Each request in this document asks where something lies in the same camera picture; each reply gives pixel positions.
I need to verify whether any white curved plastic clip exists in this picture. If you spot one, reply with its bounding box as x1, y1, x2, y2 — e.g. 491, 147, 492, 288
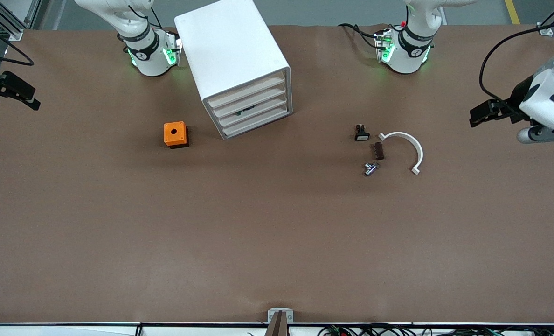
378, 132, 424, 175

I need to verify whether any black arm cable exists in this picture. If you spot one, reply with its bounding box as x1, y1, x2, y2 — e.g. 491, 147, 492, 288
479, 7, 554, 107
0, 19, 35, 67

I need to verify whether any grey metal bracket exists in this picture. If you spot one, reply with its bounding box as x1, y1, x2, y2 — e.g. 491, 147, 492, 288
267, 308, 294, 324

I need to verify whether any black base cable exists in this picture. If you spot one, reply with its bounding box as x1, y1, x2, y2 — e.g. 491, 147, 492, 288
338, 22, 381, 49

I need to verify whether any black cable bundle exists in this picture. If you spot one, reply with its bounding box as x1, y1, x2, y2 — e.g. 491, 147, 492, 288
317, 323, 554, 336

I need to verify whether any orange box with hole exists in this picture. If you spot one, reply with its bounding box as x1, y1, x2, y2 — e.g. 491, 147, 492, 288
164, 121, 189, 149

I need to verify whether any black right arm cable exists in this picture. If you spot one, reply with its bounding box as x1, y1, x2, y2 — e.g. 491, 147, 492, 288
0, 19, 35, 67

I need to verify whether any aluminium frame profile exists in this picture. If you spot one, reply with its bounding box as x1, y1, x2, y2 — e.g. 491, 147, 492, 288
0, 0, 42, 42

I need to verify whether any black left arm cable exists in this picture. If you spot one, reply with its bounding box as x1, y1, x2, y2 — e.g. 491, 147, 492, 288
479, 7, 554, 107

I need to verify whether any brown post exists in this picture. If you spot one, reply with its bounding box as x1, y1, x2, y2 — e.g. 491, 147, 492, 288
264, 311, 290, 336

